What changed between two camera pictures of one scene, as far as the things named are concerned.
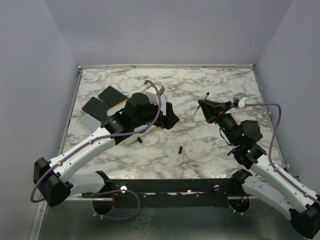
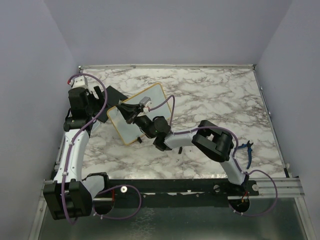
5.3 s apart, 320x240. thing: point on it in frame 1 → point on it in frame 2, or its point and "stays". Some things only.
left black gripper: (170, 119) → (99, 102)
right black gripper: (211, 109) → (129, 111)
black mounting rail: (177, 193) stays
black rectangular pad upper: (112, 96) stays
